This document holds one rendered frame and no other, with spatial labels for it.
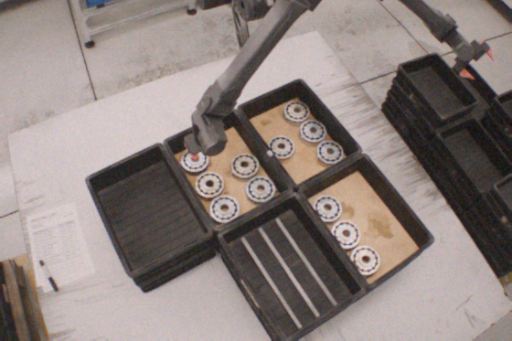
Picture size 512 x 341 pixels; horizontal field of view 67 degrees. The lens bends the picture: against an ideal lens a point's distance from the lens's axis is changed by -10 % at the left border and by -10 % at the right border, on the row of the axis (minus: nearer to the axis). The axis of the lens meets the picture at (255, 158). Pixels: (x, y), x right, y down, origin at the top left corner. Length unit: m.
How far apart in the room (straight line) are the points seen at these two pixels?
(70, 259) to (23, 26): 2.53
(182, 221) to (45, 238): 0.57
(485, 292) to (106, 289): 1.40
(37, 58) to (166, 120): 1.80
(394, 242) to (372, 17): 2.39
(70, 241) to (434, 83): 2.01
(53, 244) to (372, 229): 1.17
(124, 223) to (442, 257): 1.18
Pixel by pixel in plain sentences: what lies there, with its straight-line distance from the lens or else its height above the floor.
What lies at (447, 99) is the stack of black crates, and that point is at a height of 0.49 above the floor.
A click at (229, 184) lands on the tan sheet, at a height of 0.83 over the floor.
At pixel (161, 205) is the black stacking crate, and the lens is 1.51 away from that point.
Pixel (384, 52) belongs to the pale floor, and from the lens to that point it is 3.31.
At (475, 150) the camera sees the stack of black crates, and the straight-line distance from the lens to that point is 2.49.
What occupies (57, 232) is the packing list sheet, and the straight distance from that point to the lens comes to 1.72.
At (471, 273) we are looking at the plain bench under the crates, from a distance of 1.76.
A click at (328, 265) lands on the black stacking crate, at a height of 0.83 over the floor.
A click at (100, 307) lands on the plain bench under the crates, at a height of 0.70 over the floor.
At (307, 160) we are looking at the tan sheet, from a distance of 1.58.
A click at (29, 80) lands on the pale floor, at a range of 3.31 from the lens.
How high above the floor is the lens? 2.17
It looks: 59 degrees down
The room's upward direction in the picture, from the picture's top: 4 degrees clockwise
